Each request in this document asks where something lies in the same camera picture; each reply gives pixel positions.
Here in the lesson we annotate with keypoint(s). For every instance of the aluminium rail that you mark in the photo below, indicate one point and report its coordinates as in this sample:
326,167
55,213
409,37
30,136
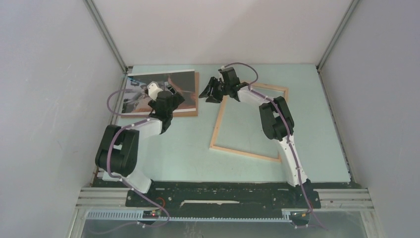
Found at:
330,199

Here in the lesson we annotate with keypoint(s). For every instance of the printed photo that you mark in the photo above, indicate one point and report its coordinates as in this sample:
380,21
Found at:
144,92

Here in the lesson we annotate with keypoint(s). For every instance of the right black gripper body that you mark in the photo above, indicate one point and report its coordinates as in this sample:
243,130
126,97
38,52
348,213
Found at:
227,85

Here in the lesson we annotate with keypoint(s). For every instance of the wooden picture frame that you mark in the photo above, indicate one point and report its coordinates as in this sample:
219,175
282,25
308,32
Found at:
218,123

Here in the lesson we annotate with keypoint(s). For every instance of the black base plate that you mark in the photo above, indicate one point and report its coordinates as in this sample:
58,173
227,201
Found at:
227,200

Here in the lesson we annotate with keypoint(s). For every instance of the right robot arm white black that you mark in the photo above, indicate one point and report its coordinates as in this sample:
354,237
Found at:
275,116

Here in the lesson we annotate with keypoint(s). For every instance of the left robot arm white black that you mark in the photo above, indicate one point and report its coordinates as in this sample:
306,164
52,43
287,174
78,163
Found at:
118,150

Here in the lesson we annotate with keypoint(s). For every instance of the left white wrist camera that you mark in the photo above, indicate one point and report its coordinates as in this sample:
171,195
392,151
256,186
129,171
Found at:
153,90

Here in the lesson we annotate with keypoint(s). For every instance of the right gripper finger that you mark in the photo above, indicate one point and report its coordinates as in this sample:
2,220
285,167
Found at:
207,92
216,93

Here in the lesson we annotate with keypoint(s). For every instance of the brown backing board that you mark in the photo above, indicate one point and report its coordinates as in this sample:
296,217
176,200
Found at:
192,113

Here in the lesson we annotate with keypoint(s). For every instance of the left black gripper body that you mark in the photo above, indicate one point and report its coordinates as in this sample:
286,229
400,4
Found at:
176,99

